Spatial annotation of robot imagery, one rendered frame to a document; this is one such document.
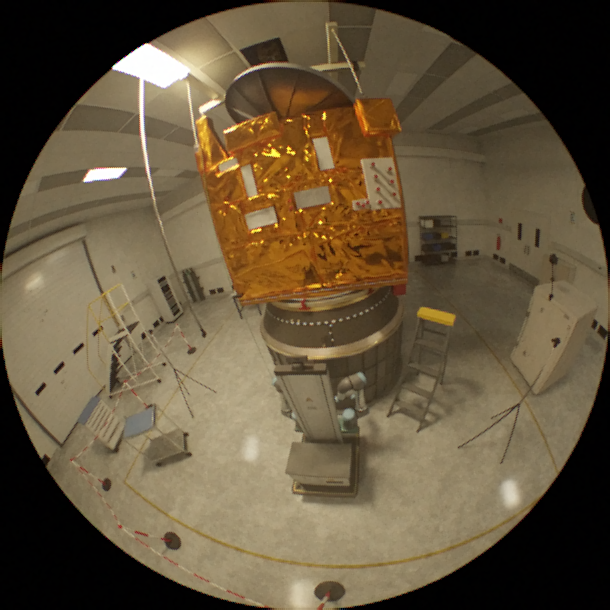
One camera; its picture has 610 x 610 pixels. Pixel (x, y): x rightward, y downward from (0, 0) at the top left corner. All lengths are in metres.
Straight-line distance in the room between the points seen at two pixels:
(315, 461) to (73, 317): 7.50
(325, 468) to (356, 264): 1.91
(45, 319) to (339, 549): 8.07
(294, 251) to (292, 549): 3.27
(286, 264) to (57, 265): 7.36
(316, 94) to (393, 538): 4.63
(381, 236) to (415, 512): 2.98
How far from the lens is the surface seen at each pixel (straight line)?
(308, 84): 2.45
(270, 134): 2.06
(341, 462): 1.90
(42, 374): 7.65
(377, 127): 2.03
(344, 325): 2.18
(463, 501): 2.92
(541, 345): 3.74
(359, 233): 1.94
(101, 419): 4.89
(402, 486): 2.73
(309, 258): 1.99
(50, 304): 7.71
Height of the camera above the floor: 2.65
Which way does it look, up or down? 26 degrees down
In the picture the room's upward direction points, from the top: 14 degrees counter-clockwise
